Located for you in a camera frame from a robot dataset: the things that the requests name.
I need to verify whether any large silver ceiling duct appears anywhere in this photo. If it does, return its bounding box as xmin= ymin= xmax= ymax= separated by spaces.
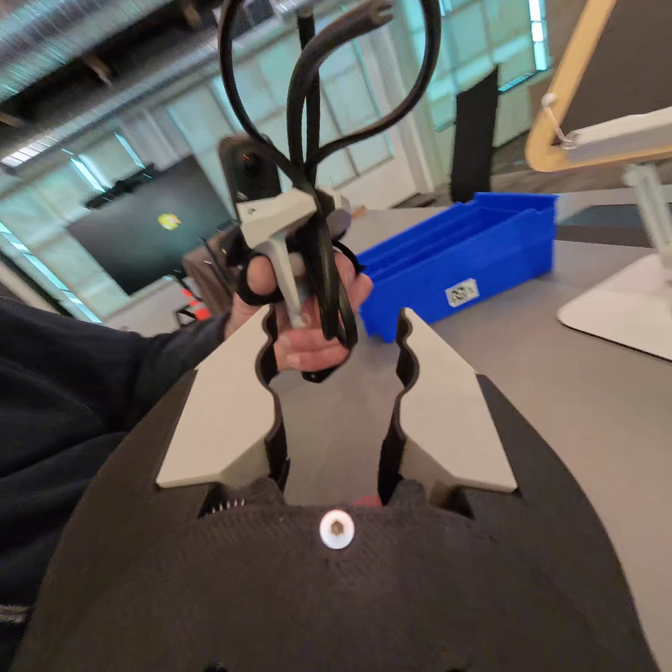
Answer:
xmin=0 ymin=0 xmax=274 ymax=116

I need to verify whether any black camera bar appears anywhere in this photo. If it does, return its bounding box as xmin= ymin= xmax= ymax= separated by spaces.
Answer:
xmin=84 ymin=166 xmax=158 ymax=209

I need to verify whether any brown padded seat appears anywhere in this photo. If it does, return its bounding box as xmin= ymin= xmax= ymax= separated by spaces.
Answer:
xmin=181 ymin=237 xmax=237 ymax=307

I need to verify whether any person's left forearm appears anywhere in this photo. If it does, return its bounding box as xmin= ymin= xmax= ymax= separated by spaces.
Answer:
xmin=0 ymin=300 xmax=234 ymax=589

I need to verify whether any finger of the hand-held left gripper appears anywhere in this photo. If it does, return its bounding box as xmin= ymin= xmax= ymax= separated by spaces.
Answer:
xmin=237 ymin=187 xmax=352 ymax=247

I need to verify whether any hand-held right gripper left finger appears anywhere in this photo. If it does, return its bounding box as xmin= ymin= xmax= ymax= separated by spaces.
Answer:
xmin=157 ymin=307 xmax=287 ymax=490

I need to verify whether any black cable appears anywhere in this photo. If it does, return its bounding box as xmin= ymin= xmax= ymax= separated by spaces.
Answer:
xmin=218 ymin=0 xmax=444 ymax=352

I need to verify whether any large blue bin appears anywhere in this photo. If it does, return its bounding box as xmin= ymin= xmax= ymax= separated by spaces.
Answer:
xmin=357 ymin=192 xmax=557 ymax=344

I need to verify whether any black board with wooden rim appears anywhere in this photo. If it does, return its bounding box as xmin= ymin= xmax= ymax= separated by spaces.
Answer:
xmin=525 ymin=0 xmax=672 ymax=174

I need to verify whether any black tv screen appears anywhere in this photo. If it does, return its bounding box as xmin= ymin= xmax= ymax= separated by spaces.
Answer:
xmin=65 ymin=156 xmax=237 ymax=297

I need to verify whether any black chair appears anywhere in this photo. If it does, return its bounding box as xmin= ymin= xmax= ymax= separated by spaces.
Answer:
xmin=450 ymin=65 xmax=499 ymax=205

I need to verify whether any person's left hand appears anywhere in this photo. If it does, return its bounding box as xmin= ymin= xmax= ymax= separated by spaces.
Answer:
xmin=226 ymin=237 xmax=373 ymax=381

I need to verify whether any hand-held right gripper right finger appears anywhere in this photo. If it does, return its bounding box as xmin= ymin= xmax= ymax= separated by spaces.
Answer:
xmin=378 ymin=308 xmax=518 ymax=494

